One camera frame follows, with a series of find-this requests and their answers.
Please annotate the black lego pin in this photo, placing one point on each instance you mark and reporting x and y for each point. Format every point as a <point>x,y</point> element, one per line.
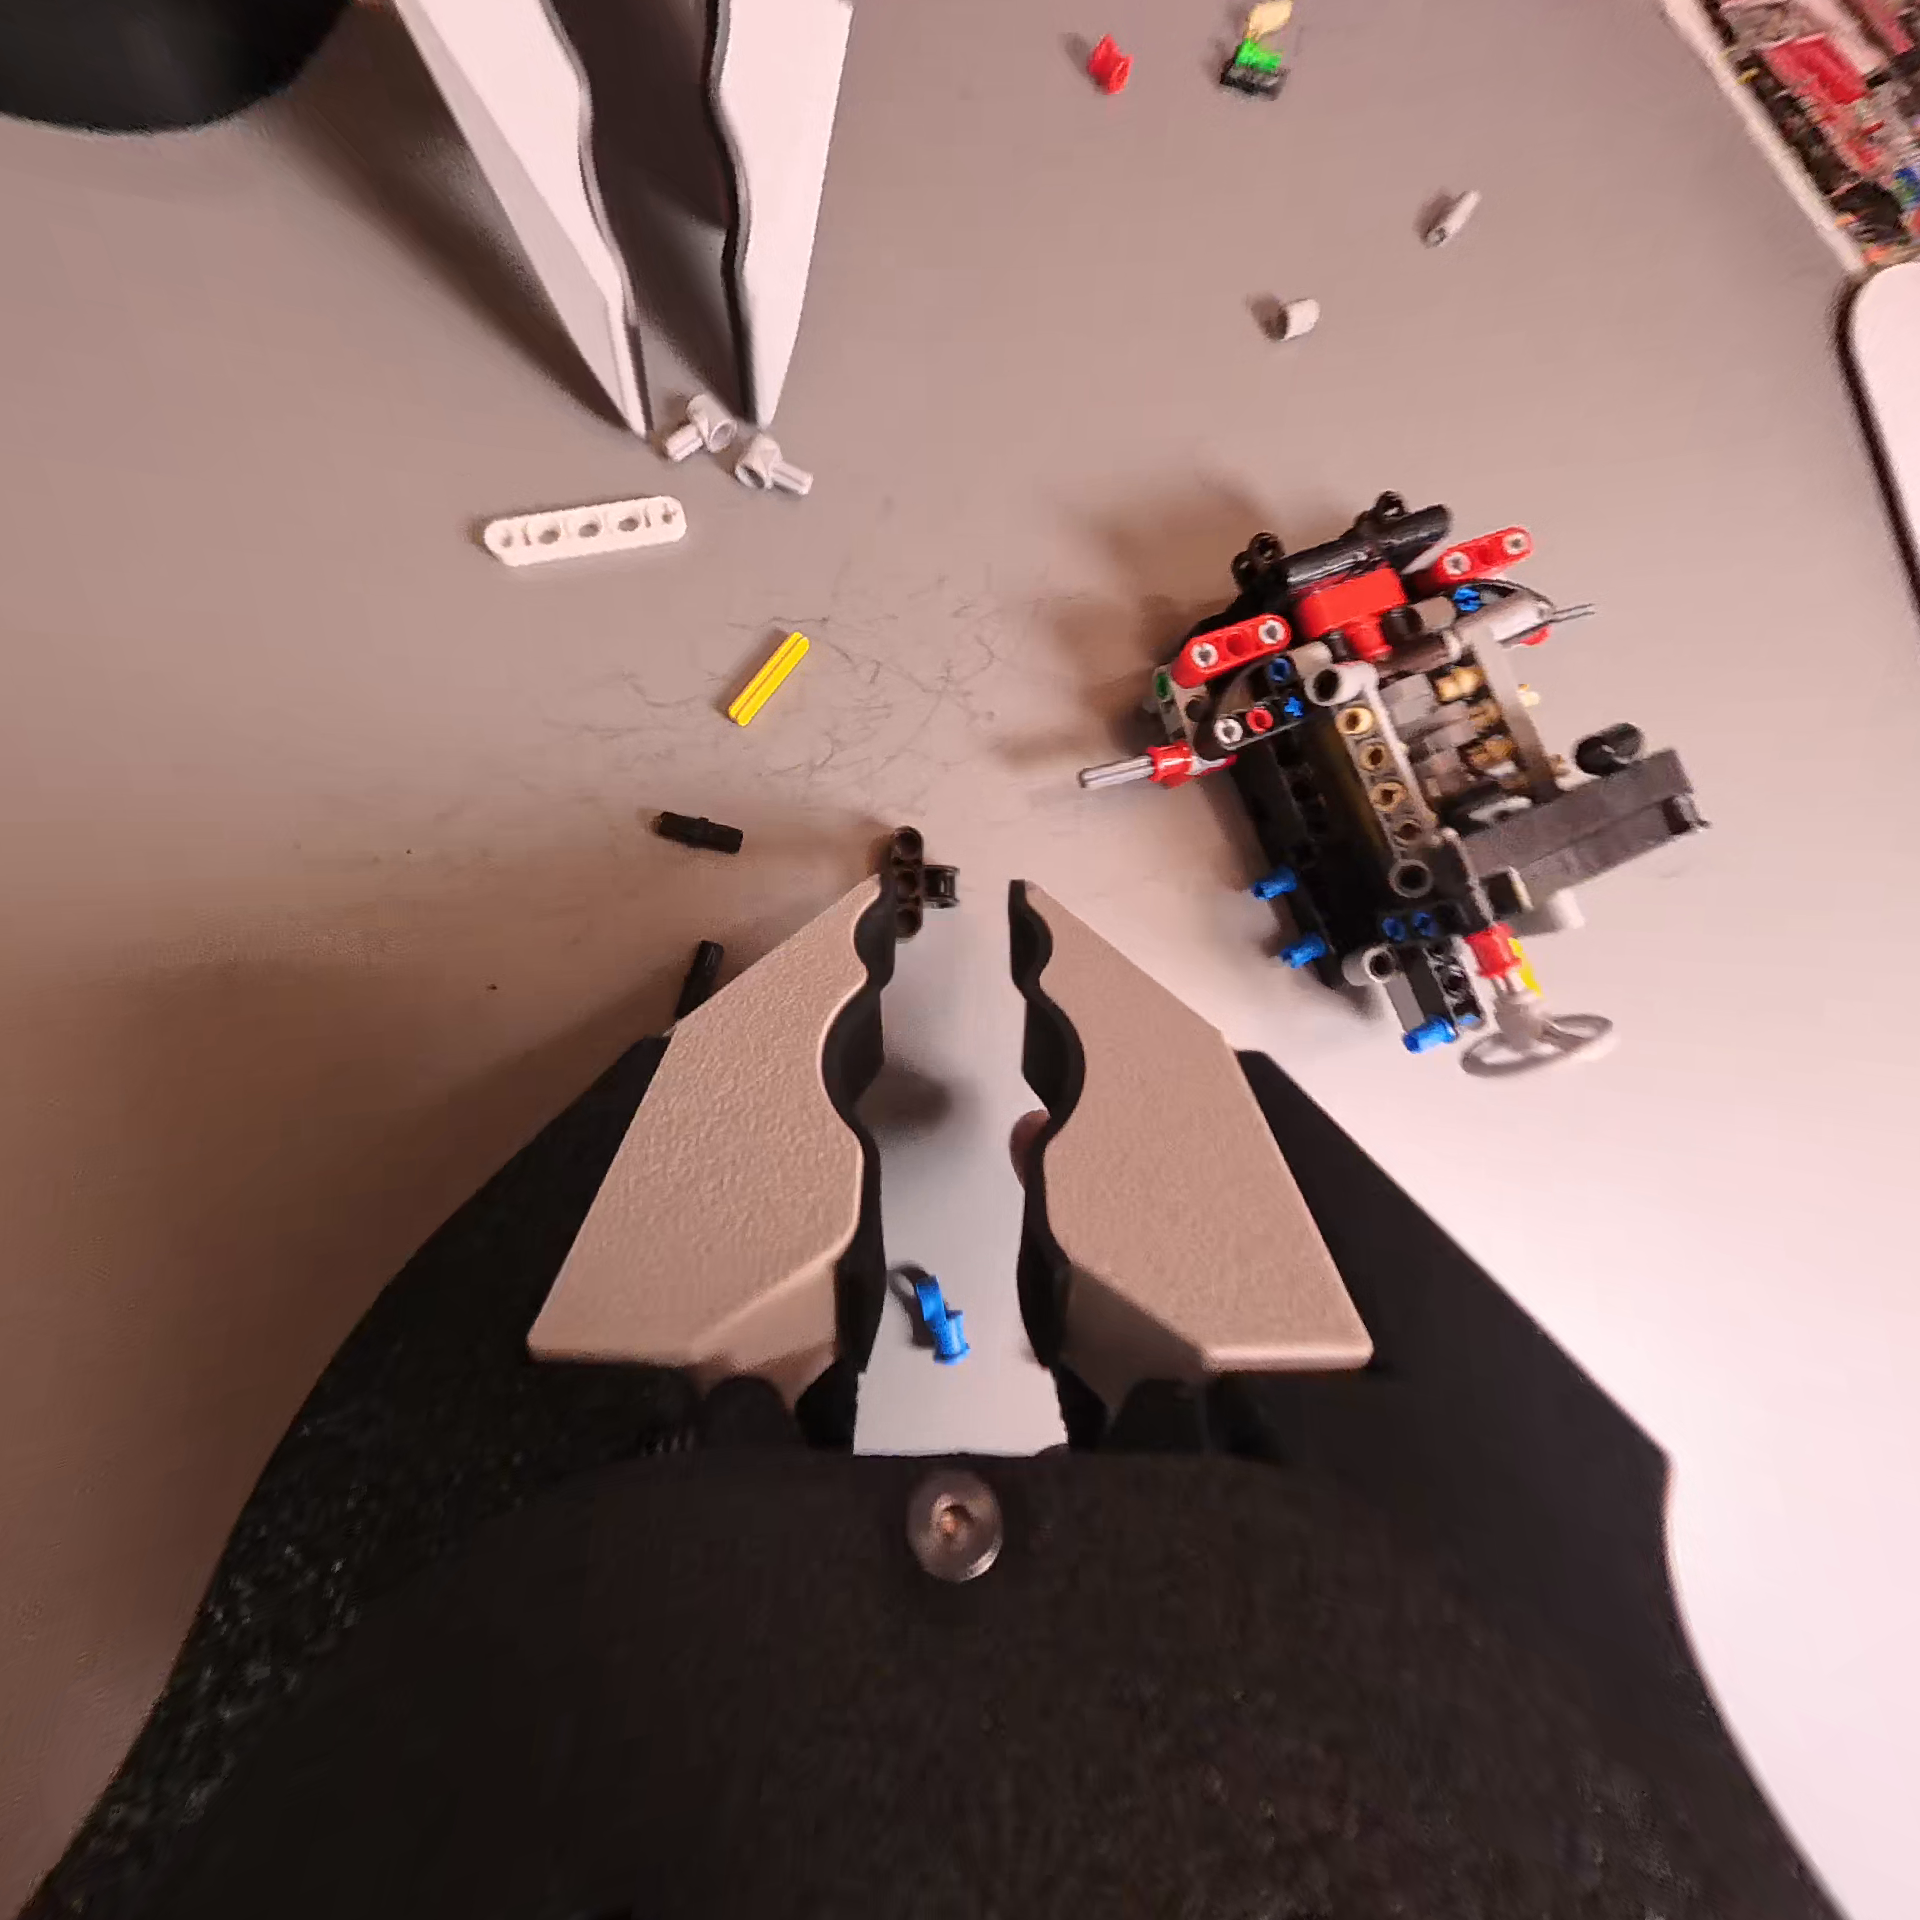
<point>697,836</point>
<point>697,969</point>

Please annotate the partly built lego car chassis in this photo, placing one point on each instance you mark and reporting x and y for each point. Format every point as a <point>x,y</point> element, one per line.
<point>1501,707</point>

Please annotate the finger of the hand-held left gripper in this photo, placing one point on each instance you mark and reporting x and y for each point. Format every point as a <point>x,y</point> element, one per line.
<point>510,119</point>
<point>789,150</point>

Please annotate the small grey lego pin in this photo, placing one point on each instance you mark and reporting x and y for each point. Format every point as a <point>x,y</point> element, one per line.
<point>1451,221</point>

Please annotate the black lego cross connector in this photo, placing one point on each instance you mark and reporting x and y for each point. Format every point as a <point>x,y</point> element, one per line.
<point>910,858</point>

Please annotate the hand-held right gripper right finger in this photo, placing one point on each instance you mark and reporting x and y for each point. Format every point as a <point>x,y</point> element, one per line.
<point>1186,1199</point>

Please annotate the blue lego pin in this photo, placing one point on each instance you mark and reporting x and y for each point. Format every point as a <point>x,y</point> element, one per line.
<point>928,1308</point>

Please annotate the person's right hand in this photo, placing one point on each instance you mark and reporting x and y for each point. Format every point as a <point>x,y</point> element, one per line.
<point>1031,1149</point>

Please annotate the tan lego piece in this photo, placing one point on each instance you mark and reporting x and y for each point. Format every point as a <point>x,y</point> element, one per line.
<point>1268,19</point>

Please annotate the white four-hole lego beam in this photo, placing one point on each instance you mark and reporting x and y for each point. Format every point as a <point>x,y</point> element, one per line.
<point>494,538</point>

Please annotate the green and black lego piece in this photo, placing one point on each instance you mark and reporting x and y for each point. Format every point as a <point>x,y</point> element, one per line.
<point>1252,69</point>

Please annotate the yellow lego axle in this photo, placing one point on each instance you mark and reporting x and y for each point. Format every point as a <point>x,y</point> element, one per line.
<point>768,678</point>

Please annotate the grey lego bush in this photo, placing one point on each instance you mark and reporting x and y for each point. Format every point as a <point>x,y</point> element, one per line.
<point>1294,319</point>

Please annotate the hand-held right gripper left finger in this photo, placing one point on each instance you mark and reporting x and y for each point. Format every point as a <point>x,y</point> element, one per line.
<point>718,1173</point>

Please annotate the red lego bush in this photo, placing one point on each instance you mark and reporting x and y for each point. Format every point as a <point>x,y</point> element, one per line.
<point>1110,62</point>

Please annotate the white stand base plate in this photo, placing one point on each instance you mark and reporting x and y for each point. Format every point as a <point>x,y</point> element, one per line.
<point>1892,392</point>

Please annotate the grey lego connector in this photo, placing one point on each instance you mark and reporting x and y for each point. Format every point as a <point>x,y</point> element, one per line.
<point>763,463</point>
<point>708,424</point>

